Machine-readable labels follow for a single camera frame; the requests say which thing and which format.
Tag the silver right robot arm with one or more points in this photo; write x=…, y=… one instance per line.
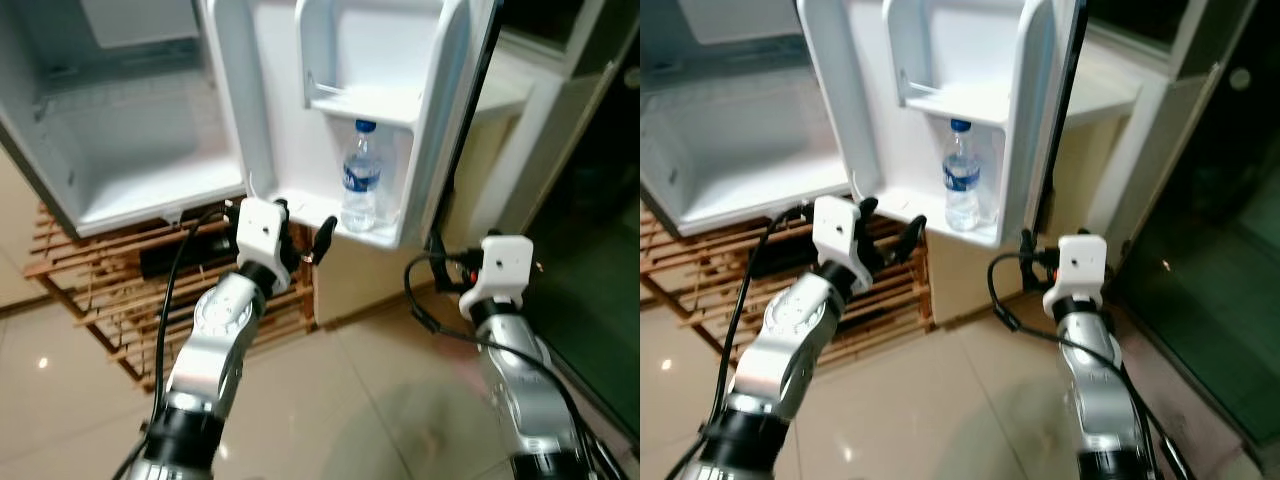
x=1100, y=400
x=525, y=400

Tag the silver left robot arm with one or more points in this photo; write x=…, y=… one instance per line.
x=790, y=340
x=215, y=340

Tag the fridge door with shelves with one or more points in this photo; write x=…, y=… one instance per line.
x=860, y=90
x=270, y=90

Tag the small fridge cabinet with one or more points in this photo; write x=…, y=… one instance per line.
x=740, y=150
x=120, y=150

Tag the clear plastic water bottle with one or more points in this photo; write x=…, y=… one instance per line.
x=962, y=195
x=362, y=195

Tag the dark green glass door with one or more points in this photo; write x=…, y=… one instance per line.
x=1220, y=300
x=600, y=300

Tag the wooden slatted rack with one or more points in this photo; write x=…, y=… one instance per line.
x=100, y=290
x=700, y=290

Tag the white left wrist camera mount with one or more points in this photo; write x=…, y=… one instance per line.
x=838, y=228
x=262, y=230

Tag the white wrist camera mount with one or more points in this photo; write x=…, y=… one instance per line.
x=262, y=230
x=838, y=228
x=1078, y=265
x=500, y=265

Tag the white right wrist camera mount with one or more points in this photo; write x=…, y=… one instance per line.
x=1078, y=265
x=500, y=265

